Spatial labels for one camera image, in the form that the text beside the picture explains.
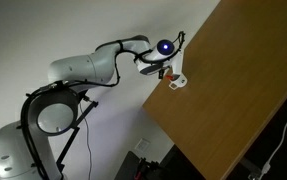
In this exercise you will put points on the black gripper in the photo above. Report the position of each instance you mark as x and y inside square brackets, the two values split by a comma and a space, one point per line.
[162, 73]

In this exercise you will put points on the white marker with red cap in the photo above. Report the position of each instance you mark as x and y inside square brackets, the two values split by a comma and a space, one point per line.
[169, 77]

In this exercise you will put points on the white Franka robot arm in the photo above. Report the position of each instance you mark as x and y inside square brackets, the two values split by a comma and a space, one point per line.
[76, 68]

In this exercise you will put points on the black robot stand platform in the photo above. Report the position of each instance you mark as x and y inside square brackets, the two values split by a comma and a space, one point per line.
[126, 166]

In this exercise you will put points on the black rod stand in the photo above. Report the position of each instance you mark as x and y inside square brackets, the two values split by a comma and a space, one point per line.
[69, 145]

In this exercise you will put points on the white wall outlet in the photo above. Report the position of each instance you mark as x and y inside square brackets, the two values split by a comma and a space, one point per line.
[142, 144]

